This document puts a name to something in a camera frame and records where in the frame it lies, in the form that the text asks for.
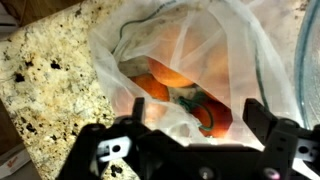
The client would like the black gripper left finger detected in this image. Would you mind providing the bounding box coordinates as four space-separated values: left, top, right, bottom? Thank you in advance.
56 97 158 180

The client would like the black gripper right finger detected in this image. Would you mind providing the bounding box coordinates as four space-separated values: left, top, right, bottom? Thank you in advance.
242 98 320 180

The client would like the tomato with green sticker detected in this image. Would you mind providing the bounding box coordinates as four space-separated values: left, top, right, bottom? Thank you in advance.
129 73 171 103

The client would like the red tomato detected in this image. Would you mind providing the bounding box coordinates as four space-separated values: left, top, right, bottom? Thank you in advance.
189 94 234 139

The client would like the clear glass bowl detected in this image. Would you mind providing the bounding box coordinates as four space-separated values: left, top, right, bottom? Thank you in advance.
293 0 320 131

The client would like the translucent plastic bag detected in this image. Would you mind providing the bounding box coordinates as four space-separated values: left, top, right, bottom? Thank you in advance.
111 0 271 133

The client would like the white mesh produce bag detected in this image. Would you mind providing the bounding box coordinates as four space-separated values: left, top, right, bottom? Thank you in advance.
87 0 306 148

